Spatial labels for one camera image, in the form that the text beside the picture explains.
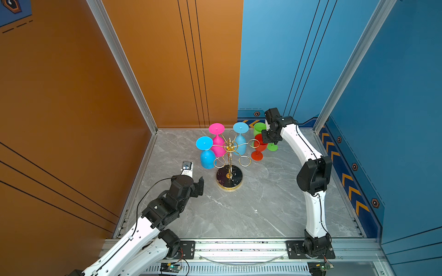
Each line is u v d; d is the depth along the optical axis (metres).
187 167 0.63
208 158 0.79
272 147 1.09
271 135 0.81
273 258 0.72
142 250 0.57
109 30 0.75
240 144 0.85
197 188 0.65
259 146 0.94
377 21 0.73
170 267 0.71
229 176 0.92
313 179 0.57
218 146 0.74
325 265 0.70
